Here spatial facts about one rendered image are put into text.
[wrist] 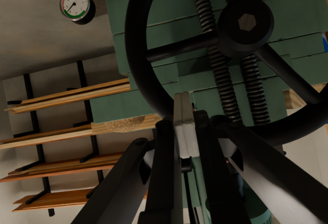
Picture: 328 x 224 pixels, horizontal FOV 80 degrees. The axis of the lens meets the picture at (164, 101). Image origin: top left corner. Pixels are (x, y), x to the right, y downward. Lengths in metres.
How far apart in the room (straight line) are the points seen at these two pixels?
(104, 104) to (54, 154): 3.40
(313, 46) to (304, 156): 2.83
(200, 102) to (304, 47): 0.25
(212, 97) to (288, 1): 0.26
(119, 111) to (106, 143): 2.85
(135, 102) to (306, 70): 0.35
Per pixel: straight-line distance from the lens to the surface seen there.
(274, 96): 0.35
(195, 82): 0.33
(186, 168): 0.74
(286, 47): 0.48
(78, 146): 3.55
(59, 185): 3.96
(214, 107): 0.33
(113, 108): 0.46
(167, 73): 0.43
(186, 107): 0.16
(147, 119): 0.60
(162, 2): 0.47
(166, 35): 0.45
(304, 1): 0.52
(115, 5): 0.50
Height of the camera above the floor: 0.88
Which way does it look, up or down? level
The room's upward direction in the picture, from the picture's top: 169 degrees clockwise
